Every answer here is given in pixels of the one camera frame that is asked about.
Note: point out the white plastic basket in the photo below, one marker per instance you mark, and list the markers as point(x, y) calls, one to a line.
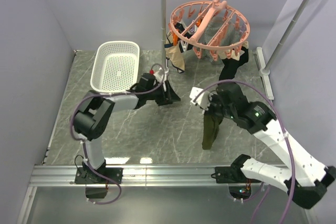
point(116, 66)

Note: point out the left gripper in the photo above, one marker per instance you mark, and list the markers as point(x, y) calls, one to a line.
point(168, 96)

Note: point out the black underwear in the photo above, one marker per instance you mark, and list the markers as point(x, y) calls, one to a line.
point(232, 64)

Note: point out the pink round clip hanger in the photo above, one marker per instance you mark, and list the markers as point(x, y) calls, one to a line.
point(209, 26)

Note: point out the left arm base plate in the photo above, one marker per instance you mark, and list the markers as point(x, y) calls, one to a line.
point(85, 176)

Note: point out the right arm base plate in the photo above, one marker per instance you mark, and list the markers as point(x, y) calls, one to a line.
point(230, 175)

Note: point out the beige hanging underwear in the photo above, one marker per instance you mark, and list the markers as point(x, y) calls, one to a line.
point(174, 53)

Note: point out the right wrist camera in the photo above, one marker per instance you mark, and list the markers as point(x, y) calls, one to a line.
point(200, 97)

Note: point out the aluminium rail frame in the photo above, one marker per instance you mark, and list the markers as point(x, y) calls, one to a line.
point(166, 174)

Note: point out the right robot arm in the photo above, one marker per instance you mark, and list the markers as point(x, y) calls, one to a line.
point(304, 178)

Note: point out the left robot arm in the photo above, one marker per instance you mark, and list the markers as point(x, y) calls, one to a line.
point(93, 113)

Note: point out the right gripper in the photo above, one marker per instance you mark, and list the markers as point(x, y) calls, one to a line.
point(212, 97)

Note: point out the olive green underwear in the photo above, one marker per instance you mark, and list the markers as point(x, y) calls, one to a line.
point(210, 133)

